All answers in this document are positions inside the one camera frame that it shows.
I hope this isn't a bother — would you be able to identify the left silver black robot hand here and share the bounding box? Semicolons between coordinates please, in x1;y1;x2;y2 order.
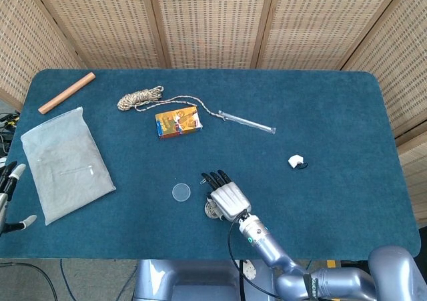
0;160;38;236

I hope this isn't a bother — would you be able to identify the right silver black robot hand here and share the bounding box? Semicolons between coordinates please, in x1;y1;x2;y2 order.
201;170;253;223

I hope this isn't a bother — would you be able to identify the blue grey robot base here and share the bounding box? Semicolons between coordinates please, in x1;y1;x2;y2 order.
132;259;280;301

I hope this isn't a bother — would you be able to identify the round tin of paperclips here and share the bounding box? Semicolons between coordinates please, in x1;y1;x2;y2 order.
204;196;224;220

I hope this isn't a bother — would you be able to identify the clear round lid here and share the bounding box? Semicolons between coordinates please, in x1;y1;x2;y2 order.
171;182;192;203

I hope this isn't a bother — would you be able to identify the colourful orange card box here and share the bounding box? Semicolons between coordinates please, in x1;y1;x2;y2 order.
155;106;203;140

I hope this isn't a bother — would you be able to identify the wooden stick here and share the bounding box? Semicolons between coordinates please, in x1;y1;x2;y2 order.
37;72;97;115

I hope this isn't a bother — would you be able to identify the frosted grey zip pouch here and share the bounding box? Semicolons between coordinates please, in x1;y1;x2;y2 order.
20;106;117;226

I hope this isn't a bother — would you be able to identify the blue felt table mat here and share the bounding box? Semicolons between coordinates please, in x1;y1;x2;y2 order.
0;68;422;260

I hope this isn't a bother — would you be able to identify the clear wrapped straw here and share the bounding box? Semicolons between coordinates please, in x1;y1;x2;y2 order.
218;109;277;135

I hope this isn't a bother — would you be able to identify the woven bamboo folding screen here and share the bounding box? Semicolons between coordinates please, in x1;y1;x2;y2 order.
0;0;427;225

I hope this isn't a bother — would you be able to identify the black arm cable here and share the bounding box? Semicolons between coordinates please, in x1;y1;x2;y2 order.
228;214;280;300

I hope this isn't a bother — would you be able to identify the bundle of side cables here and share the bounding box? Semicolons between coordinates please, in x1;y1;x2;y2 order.
0;112;21;155

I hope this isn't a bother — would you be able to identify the black floor cable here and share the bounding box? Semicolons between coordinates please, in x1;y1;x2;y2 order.
0;262;56;301

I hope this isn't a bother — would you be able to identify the blue floor cable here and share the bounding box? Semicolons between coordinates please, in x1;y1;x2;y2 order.
59;259;78;301

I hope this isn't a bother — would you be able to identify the beige braided rope bundle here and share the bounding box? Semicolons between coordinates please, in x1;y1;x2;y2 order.
116;85;228;121

